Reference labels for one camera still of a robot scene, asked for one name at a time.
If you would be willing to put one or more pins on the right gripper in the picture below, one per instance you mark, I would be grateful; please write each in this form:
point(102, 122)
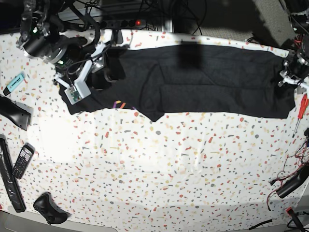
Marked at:
point(82, 75)

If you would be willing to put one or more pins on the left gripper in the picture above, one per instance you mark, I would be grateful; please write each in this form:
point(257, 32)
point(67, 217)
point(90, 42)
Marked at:
point(295, 73)

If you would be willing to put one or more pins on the black T-shirt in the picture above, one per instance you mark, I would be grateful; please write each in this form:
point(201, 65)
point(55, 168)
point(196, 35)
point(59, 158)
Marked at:
point(193, 78)

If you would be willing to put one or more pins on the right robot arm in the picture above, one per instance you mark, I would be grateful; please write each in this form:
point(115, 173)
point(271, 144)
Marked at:
point(59, 34)

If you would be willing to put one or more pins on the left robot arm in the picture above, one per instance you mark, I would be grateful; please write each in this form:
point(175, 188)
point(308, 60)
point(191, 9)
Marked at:
point(298, 14)

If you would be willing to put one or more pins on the turquoise highlighter marker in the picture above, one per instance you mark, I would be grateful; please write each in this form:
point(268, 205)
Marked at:
point(14, 83)

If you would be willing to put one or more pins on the grey table clamp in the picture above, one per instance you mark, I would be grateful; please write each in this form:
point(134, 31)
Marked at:
point(117, 37)

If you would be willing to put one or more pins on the white terrazzo table cloth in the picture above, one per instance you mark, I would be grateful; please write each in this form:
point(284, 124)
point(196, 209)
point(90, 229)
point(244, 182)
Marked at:
point(116, 170)

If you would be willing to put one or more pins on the white power strip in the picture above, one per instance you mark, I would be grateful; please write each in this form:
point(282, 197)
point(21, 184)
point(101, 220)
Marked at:
point(123, 24)

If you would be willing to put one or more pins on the long black bar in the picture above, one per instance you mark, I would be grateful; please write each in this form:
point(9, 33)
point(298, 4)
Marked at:
point(9, 180)

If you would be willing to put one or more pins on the black game controller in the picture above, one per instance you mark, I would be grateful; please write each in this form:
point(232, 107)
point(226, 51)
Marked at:
point(49, 210)

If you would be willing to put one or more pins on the red handled screwdriver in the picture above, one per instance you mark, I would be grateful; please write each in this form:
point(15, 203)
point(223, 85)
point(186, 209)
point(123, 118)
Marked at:
point(303, 107)

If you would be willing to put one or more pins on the black cordless phone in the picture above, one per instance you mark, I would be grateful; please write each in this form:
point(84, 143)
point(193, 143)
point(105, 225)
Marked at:
point(23, 160)

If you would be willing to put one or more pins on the black cylinder with wires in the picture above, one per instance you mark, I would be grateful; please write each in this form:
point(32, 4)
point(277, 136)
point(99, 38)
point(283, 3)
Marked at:
point(293, 183)

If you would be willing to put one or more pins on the red black tool handle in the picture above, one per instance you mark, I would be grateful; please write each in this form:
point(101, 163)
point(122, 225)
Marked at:
point(295, 222)

